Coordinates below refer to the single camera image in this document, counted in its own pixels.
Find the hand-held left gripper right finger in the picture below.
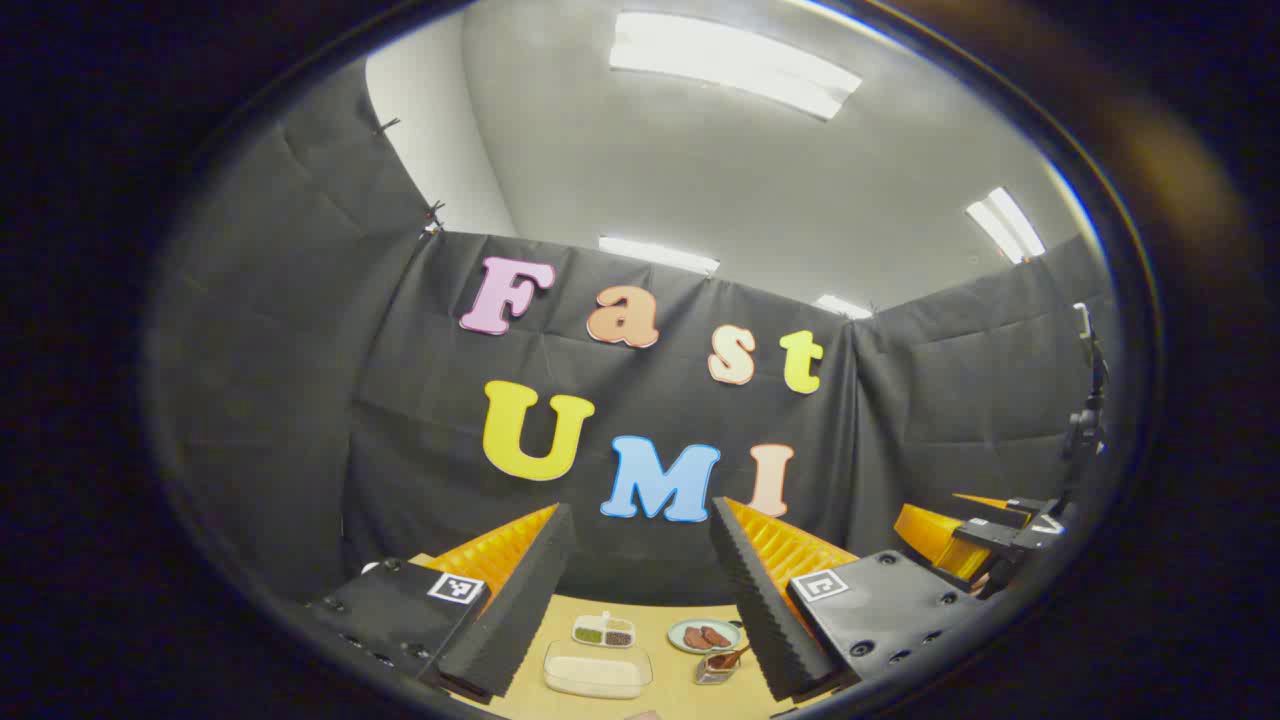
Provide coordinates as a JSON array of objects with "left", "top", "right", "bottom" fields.
[{"left": 710, "top": 497, "right": 986, "bottom": 704}]

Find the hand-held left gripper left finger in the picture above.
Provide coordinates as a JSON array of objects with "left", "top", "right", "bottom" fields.
[{"left": 305, "top": 503, "right": 578, "bottom": 701}]

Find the clear box of white rice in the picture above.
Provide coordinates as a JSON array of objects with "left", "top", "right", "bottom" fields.
[{"left": 543, "top": 640, "right": 654, "bottom": 699}]

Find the white divided grain dish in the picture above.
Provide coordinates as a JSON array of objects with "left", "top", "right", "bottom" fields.
[{"left": 572, "top": 612, "right": 637, "bottom": 649}]

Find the pale green plate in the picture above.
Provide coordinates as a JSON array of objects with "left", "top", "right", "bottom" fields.
[{"left": 667, "top": 618, "right": 743, "bottom": 655}]

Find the webcam on black stand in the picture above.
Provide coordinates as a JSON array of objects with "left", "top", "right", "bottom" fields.
[{"left": 1060, "top": 300, "right": 1113, "bottom": 501}]

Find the black backdrop cloth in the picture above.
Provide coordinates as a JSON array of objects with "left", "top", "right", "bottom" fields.
[{"left": 150, "top": 60, "right": 1121, "bottom": 611}]

